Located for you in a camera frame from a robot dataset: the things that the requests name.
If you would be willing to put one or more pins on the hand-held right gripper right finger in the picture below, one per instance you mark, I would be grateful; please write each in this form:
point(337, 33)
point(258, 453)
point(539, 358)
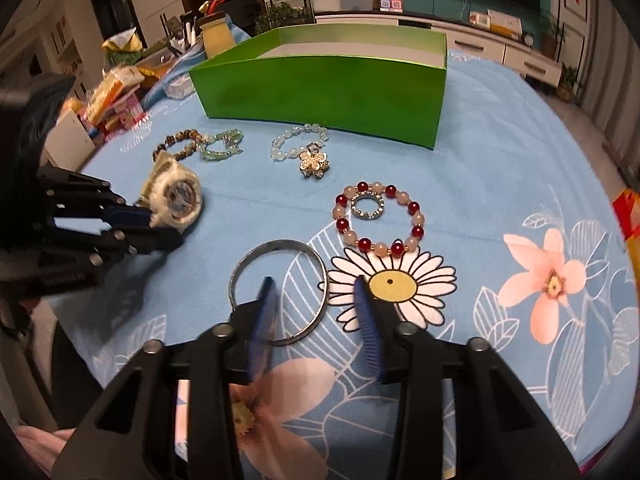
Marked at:
point(367, 332)

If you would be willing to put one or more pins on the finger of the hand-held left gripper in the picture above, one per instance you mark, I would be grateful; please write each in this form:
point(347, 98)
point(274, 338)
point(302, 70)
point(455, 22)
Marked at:
point(155, 241)
point(127, 216)

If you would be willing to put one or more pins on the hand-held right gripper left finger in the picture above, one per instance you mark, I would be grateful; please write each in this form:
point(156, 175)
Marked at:
point(263, 327)

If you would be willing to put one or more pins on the white wrist watch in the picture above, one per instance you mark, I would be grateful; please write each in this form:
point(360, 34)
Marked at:
point(175, 195)

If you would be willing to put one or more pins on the silver bangle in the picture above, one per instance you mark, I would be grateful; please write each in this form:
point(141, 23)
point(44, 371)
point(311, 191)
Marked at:
point(282, 243)

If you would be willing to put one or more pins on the gold flower hair clip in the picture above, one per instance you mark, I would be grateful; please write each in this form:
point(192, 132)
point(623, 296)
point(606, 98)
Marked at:
point(314, 162)

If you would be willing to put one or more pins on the green cardboard box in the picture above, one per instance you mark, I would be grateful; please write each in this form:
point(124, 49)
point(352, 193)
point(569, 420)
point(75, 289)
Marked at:
point(320, 90)

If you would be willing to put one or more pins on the white box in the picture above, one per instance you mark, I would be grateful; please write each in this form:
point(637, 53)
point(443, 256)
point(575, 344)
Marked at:
point(70, 140)

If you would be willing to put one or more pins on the orange snack packet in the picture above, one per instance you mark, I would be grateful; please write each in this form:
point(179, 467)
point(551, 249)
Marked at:
point(107, 92)

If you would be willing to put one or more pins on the yellow green snack bag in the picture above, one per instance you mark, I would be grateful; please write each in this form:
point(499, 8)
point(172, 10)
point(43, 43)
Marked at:
point(122, 40)

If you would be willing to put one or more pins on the blue floral tablecloth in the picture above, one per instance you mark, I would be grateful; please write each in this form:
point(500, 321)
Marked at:
point(475, 170)

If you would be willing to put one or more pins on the yellow jar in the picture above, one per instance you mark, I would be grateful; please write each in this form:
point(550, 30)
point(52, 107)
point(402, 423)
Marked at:
point(217, 37)

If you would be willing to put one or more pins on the leafy green plant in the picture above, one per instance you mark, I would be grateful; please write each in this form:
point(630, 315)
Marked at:
point(280, 17)

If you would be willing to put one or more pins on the red yellow packet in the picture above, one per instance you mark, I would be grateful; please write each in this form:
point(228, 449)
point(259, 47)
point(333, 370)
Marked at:
point(627, 212)

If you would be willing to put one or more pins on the white tv cabinet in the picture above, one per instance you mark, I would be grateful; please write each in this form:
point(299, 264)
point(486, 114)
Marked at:
point(475, 42)

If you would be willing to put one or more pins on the small potted plant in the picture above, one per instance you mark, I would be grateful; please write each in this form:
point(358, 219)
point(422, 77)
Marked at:
point(567, 82)

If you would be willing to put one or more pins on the small alarm clock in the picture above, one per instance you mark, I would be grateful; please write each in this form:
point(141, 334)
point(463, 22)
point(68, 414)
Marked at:
point(528, 38)

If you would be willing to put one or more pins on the cardboard box on cabinet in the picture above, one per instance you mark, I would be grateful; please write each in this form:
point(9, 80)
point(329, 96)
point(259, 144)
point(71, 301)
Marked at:
point(505, 22)

